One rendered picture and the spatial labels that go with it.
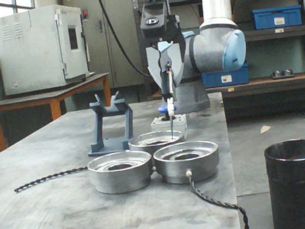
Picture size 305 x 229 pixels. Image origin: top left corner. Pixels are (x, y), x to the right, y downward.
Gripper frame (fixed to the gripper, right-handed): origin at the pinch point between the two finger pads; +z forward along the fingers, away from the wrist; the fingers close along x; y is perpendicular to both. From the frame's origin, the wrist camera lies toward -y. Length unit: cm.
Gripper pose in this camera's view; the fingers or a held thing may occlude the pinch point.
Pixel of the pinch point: (168, 82)
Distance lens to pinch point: 82.6
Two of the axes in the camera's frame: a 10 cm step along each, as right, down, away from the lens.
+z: 1.6, 9.7, 1.7
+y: 1.9, -2.0, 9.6
